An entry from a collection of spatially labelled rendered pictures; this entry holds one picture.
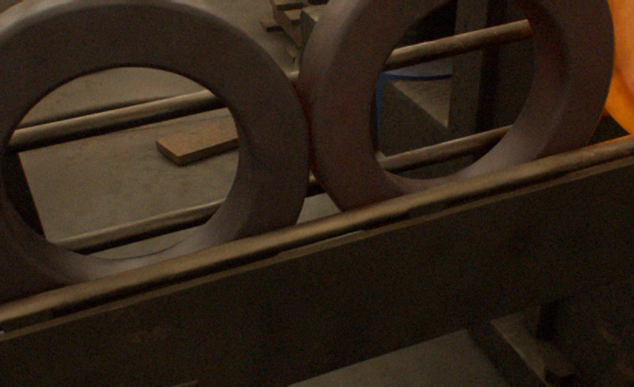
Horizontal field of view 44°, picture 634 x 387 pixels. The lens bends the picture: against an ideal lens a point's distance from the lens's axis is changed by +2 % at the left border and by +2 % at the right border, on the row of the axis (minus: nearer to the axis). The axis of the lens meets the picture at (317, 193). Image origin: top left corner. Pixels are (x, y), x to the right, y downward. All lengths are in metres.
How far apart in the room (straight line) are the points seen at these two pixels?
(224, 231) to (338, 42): 0.12
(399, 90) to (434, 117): 0.16
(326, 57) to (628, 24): 0.20
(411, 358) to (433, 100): 0.55
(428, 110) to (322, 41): 1.17
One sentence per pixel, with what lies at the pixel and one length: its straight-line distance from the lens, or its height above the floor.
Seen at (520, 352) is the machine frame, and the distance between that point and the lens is 1.23.
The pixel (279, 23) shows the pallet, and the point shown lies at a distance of 2.87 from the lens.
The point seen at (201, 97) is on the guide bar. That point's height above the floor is 0.69.
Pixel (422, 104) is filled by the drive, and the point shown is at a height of 0.25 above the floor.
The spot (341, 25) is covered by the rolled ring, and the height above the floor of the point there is 0.74.
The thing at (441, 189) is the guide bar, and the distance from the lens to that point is 0.42.
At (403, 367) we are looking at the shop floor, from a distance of 1.28.
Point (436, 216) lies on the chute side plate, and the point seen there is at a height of 0.64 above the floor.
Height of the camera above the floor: 0.85
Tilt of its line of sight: 29 degrees down
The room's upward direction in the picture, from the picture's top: 1 degrees counter-clockwise
